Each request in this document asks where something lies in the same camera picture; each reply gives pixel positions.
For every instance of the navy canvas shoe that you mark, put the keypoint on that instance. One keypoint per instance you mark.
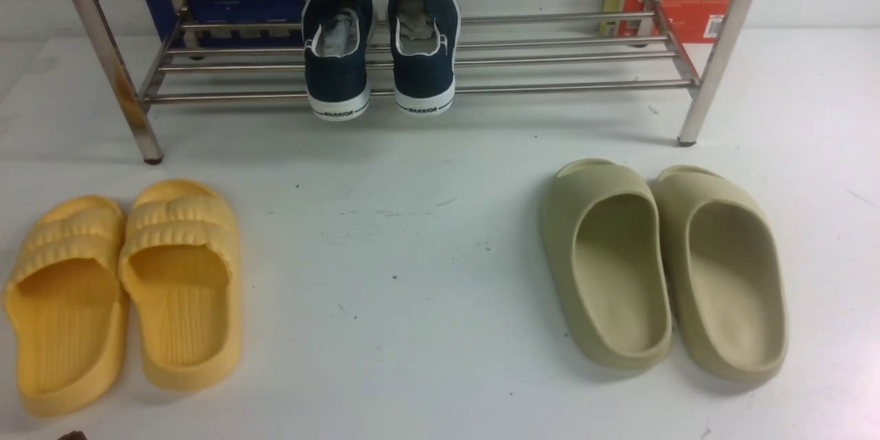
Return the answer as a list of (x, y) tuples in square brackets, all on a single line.
[(337, 35), (424, 36)]

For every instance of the stainless steel shoe rack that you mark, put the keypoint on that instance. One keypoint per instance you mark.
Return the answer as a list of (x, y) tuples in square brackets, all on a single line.
[(147, 51)]

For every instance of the left olive foam slipper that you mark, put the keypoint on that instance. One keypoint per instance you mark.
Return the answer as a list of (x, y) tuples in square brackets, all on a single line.
[(600, 230)]

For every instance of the olive foam slipper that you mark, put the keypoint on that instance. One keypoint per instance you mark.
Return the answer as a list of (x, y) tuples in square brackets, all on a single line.
[(724, 273), (600, 230)]

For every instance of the right yellow slipper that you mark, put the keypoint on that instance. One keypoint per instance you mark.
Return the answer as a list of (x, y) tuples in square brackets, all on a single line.
[(180, 265)]

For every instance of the yellow slipper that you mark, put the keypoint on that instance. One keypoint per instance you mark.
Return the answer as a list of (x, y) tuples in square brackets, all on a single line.
[(68, 310), (180, 265)]

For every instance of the right olive foam slipper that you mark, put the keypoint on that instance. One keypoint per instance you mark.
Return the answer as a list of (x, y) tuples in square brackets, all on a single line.
[(724, 273)]

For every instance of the left yellow slipper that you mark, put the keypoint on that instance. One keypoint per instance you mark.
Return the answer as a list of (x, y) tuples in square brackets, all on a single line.
[(68, 310)]

